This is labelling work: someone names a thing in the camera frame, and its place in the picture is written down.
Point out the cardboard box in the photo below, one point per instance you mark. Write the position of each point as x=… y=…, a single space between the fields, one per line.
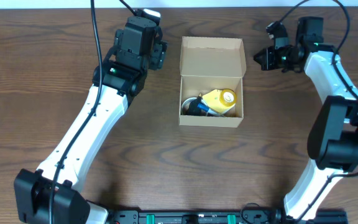
x=209 y=63

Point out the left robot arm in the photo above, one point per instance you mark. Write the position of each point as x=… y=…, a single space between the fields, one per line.
x=52 y=193

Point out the small yellow tape roll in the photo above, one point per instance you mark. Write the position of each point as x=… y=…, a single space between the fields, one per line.
x=228 y=98

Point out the yellow sticky note pad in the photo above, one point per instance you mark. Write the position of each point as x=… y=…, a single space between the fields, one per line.
x=212 y=101

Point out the white tape roll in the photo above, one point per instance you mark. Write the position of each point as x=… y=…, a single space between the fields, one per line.
x=184 y=106

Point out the blue and white marker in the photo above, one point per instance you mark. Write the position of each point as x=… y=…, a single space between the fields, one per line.
x=208 y=110

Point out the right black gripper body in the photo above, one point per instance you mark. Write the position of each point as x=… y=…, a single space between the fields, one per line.
x=268 y=59

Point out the black teardrop-shaped object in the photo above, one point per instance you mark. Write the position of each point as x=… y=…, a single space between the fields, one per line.
x=193 y=109

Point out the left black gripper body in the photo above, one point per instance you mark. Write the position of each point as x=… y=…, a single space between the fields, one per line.
x=159 y=54

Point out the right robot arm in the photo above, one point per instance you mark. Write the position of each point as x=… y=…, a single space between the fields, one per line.
x=332 y=143

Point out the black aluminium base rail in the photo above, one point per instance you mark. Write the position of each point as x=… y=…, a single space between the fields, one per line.
x=253 y=215

